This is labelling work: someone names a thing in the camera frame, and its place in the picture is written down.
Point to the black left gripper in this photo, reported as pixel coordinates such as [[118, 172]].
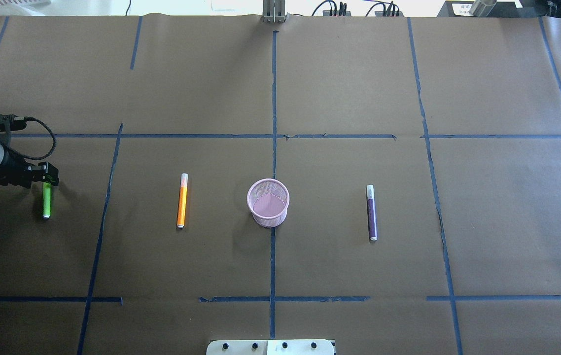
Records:
[[16, 171]]

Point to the green highlighter pen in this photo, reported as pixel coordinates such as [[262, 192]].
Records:
[[47, 199]]

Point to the orange highlighter pen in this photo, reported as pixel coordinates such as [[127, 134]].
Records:
[[182, 202]]

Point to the pink mesh pen holder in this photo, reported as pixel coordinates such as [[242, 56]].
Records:
[[268, 201]]

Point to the purple highlighter pen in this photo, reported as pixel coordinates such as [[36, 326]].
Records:
[[371, 213]]

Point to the white pillar with base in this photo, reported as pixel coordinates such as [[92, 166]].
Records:
[[272, 347]]

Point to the steel cup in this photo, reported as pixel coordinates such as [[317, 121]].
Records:
[[481, 8]]

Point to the aluminium frame post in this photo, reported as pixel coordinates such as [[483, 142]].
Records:
[[273, 11]]

